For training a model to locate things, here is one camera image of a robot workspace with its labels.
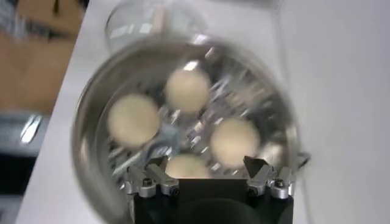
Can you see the glass pot lid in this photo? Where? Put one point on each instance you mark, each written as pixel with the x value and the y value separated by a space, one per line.
pixel 137 24

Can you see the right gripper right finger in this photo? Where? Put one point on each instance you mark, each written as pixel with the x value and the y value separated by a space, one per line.
pixel 262 179

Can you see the white steamed baozi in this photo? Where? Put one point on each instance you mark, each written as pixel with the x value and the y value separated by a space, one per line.
pixel 187 89
pixel 234 141
pixel 133 119
pixel 186 166

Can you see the stainless steel steamer basket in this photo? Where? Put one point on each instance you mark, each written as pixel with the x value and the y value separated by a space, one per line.
pixel 234 91

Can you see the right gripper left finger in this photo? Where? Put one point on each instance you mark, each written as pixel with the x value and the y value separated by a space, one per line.
pixel 161 179

